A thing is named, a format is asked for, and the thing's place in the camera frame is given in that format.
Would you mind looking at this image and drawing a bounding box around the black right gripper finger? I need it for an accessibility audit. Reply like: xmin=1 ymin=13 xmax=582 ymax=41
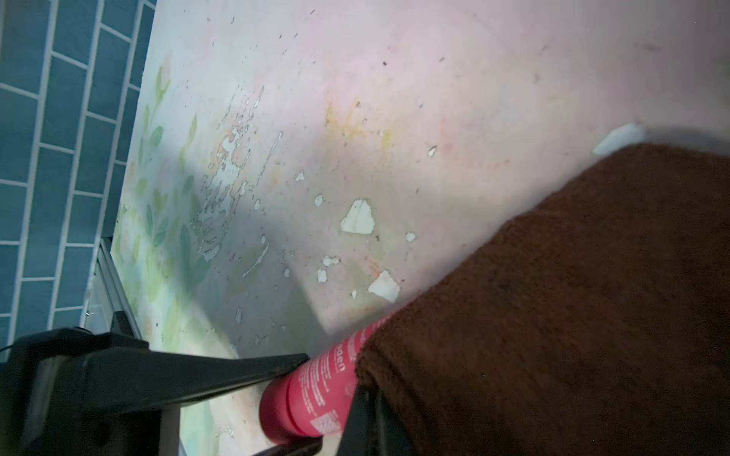
xmin=336 ymin=385 xmax=416 ymax=456

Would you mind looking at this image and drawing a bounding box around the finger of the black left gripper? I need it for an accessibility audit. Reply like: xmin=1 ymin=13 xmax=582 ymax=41
xmin=255 ymin=437 xmax=323 ymax=456
xmin=1 ymin=328 xmax=308 ymax=455

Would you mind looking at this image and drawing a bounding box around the red toothpaste tube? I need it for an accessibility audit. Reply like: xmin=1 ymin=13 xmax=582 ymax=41
xmin=259 ymin=315 xmax=391 ymax=445

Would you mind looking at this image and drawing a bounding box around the brown wiping cloth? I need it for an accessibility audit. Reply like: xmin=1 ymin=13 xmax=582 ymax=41
xmin=356 ymin=144 xmax=729 ymax=455

